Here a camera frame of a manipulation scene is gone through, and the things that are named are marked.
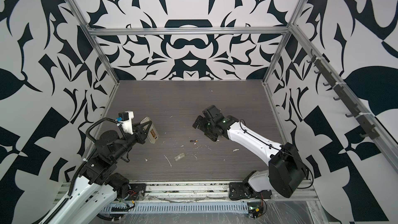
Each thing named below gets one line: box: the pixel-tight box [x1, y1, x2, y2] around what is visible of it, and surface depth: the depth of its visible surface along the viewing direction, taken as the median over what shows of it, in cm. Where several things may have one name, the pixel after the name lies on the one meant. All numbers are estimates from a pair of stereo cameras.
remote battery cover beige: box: [174, 152, 186, 162], surface depth 87 cm
